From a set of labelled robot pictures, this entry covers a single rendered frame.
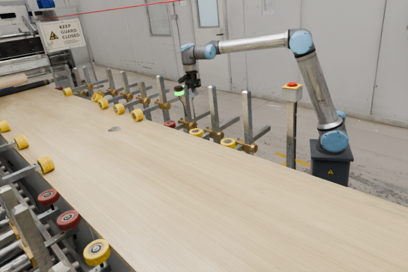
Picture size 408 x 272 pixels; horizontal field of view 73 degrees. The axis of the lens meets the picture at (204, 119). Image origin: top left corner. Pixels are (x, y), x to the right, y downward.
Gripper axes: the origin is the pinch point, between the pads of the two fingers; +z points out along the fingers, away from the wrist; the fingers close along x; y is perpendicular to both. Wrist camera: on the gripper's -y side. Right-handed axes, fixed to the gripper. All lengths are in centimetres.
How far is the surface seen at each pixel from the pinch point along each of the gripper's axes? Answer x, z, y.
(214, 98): -8.6, -7.1, 29.3
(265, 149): 115, 101, -15
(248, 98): -9, -11, 54
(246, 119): -10, 1, 53
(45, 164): -96, 5, -8
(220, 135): -8.7, 16.5, 32.0
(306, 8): 256, -39, -36
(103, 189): -85, 11, 29
